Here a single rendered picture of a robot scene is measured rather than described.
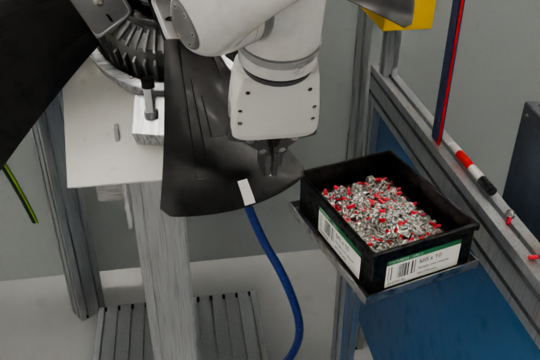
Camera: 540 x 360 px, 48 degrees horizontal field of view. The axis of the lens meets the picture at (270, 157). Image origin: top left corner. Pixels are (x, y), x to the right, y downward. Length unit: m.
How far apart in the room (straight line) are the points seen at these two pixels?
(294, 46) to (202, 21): 0.12
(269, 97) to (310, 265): 1.48
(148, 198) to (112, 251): 0.89
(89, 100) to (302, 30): 0.53
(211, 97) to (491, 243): 0.44
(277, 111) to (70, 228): 1.18
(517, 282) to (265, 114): 0.41
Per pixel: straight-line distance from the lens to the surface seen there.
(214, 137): 0.76
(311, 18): 0.58
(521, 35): 1.93
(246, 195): 0.76
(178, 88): 0.76
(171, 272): 1.24
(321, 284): 2.03
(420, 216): 0.91
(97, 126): 1.02
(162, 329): 1.36
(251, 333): 1.76
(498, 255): 0.90
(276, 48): 0.59
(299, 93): 0.65
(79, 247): 1.82
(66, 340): 1.95
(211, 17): 0.49
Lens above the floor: 1.37
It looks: 31 degrees down
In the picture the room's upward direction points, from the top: straight up
